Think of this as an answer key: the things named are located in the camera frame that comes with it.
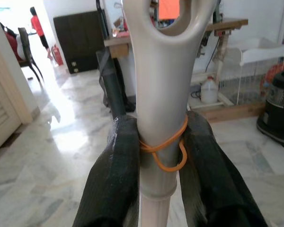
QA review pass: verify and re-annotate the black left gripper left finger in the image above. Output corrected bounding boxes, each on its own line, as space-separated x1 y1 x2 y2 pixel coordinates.
72 115 142 227

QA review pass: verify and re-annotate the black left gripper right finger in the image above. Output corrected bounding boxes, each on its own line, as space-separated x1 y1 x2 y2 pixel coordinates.
178 111 268 227

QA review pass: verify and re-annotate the beige broom with dark bristles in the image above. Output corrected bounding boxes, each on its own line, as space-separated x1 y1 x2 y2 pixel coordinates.
122 0 220 227

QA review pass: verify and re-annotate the orange rubber band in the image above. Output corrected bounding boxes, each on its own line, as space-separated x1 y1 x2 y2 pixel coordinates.
139 115 189 173

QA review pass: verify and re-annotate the white plastic jug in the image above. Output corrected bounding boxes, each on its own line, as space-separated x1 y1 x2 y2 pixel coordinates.
200 75 219 104

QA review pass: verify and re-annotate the black air purifier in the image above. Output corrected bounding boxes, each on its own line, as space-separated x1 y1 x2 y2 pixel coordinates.
257 70 284 148

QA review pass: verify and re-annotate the orange round toy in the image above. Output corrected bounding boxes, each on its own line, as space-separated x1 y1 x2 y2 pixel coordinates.
259 62 284 92

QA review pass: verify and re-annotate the light wooden table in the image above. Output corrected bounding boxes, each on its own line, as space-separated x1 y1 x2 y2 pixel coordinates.
104 18 249 59

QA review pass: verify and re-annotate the red fire extinguisher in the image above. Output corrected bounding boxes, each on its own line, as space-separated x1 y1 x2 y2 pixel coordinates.
51 44 64 67

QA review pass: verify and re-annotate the cream louvred door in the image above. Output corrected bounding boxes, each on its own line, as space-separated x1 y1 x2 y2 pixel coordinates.
0 40 22 157

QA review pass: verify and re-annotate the dark brown cabinet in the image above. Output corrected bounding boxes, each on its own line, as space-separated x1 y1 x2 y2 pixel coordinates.
53 10 107 74

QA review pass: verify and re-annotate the black upright stick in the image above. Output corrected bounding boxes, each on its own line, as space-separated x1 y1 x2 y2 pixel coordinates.
96 0 109 40

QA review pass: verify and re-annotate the dark dining chair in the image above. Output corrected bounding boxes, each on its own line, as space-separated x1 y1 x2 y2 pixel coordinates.
18 27 44 82

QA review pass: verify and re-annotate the orange cloth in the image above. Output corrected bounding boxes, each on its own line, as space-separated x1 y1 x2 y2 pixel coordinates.
159 0 180 21

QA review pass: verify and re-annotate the person in red shirt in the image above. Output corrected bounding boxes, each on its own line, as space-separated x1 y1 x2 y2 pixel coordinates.
30 6 53 61

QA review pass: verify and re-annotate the wooden floor frame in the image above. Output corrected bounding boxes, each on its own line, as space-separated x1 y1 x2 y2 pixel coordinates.
191 94 266 123

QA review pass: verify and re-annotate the dark bag with grey strap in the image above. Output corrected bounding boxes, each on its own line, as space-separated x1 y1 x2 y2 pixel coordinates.
96 49 136 115

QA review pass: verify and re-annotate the white wire pet cage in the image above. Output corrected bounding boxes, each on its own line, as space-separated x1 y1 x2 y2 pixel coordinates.
217 44 284 106

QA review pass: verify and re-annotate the red bag with black straps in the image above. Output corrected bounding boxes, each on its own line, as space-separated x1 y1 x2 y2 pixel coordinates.
0 22 22 61

